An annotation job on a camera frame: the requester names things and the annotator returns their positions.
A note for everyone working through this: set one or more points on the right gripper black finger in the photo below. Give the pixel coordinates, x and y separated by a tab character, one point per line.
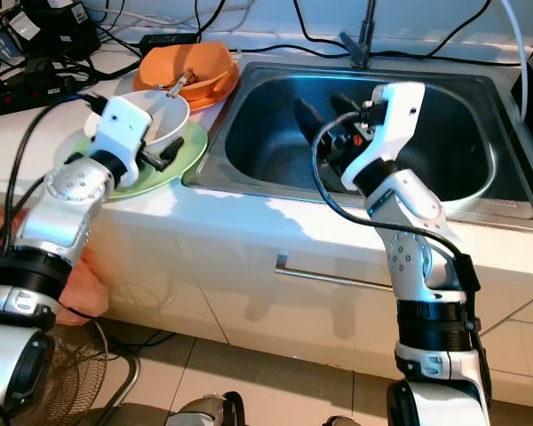
311	122
348	105

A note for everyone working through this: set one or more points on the white bowl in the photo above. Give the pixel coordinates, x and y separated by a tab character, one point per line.
173	115

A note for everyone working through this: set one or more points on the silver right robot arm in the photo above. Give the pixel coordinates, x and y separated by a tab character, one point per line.
413	257

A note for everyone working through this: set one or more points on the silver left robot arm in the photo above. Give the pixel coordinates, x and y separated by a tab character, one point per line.
71	204

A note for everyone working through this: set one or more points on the white kitchen cabinet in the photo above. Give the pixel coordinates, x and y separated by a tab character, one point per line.
213	311

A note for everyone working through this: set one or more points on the green plate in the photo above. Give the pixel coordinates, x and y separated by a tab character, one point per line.
186	164

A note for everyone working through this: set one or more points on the stainless steel sink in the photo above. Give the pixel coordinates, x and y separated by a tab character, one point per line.
258	133

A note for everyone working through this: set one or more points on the grey metal faucet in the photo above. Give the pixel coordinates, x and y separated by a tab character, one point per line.
360	49

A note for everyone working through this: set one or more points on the orange plastic bowl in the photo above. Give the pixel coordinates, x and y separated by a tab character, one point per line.
209	62

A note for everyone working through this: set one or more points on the small black power adapter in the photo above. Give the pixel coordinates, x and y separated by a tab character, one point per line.
169	42

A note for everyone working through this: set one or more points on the black power strip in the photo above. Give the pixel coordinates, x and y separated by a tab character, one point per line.
44	89

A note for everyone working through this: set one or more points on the red plastic bag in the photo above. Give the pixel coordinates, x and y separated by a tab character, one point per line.
89	284

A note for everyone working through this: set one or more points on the black electronic device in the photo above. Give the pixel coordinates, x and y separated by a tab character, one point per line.
53	31

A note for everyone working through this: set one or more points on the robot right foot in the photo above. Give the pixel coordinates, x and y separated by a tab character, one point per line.
339	422

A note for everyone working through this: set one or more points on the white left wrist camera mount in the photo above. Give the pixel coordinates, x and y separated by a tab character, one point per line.
129	124

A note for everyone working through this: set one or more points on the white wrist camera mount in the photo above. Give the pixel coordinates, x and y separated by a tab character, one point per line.
129	124
400	115

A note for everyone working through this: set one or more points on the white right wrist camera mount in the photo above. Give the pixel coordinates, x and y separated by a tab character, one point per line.
400	115

